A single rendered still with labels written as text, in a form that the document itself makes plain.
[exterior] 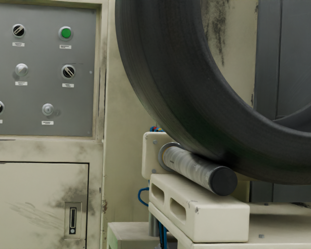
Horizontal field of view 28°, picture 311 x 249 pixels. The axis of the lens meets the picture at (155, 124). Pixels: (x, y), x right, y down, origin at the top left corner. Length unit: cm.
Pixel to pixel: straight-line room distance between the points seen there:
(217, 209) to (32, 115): 80
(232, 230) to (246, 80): 46
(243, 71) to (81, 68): 49
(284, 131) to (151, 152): 40
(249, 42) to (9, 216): 74
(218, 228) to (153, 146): 36
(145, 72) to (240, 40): 44
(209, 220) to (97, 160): 71
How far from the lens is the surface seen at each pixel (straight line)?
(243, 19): 135
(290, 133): 95
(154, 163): 127
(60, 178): 161
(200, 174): 100
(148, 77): 94
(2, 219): 163
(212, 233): 96
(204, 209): 95
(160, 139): 127
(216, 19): 133
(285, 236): 105
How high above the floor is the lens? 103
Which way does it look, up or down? 3 degrees down
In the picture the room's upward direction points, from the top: 2 degrees clockwise
